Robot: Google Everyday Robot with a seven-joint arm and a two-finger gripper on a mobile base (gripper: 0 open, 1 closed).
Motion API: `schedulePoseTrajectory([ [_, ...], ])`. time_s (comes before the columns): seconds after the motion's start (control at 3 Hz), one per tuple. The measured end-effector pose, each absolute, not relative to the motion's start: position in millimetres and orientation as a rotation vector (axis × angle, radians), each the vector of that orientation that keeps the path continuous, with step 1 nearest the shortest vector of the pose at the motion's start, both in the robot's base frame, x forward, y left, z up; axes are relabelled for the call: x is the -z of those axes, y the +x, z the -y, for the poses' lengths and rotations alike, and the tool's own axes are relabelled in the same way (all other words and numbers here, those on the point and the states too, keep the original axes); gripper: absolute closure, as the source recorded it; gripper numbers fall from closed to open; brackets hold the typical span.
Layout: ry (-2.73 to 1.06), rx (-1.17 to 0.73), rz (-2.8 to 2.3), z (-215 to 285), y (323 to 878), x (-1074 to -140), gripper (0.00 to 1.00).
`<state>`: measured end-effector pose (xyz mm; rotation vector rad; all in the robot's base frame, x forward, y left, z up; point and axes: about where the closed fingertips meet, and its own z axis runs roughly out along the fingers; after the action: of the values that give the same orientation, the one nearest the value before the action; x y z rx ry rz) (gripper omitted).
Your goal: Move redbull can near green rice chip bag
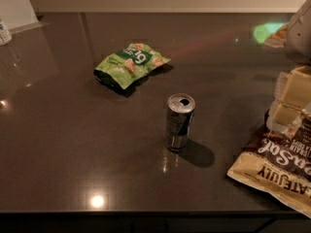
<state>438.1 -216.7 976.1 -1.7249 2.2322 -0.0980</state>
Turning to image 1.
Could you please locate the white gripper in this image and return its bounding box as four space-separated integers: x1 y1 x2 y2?
275 0 311 110

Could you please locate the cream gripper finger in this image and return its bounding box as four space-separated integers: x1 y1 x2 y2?
265 100 303 131

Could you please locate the silver redbull can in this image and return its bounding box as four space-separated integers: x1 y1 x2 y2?
165 93 195 152

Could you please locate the brown and cream snack bag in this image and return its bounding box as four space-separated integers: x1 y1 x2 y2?
226 110 311 217

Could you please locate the orange snack bag far right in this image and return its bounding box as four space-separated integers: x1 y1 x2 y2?
264 23 289 48

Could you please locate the green rice chip bag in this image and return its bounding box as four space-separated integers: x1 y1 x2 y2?
93 43 170 90

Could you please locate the white bottle with label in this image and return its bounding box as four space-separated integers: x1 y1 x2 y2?
0 18 13 46

